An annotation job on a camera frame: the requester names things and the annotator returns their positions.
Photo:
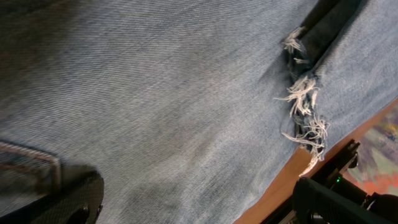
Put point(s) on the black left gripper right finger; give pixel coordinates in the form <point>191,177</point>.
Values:
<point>311,198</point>

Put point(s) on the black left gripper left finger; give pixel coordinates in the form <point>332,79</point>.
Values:
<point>79,203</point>

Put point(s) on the blue denim jeans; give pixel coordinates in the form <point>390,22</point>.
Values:
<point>188,109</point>

